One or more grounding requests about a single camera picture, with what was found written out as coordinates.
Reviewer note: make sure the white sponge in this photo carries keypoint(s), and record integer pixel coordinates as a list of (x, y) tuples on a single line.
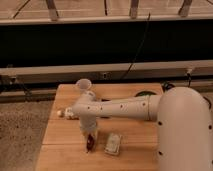
[(113, 144)]

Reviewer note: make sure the green bowl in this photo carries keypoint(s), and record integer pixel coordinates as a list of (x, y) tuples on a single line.
[(145, 93)]

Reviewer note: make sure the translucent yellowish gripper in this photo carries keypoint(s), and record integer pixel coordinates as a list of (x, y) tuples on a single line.
[(94, 133)]

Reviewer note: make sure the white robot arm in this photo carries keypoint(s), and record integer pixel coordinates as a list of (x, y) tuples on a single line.
[(184, 124)]

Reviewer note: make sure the white plastic cup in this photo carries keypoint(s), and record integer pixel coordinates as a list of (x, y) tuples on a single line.
[(83, 85)]

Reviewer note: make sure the metal rail beam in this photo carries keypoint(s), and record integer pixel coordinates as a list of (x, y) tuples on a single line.
[(143, 70)]

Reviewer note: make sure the wooden table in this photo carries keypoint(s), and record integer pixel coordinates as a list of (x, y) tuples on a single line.
[(63, 147)]

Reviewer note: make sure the red chili pepper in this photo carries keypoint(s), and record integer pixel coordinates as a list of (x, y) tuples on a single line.
[(90, 143)]

